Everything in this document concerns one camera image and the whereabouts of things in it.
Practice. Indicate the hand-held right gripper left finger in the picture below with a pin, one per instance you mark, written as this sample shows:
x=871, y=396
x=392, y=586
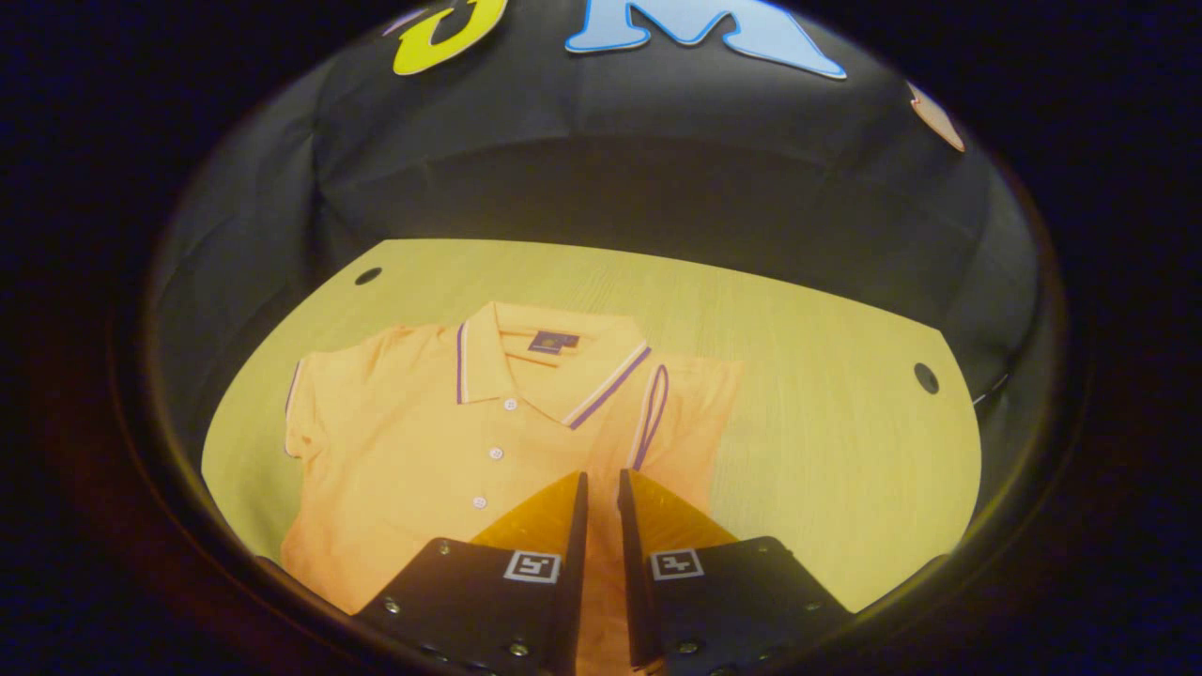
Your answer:
x=575, y=563

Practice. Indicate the black backdrop cloth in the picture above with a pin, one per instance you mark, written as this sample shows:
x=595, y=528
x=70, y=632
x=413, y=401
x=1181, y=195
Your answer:
x=610, y=160

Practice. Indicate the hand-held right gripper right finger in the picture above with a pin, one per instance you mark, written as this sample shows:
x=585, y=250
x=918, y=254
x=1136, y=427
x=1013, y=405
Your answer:
x=631, y=573

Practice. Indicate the orange polo T-shirt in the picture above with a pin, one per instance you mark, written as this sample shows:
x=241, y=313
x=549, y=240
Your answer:
x=413, y=460

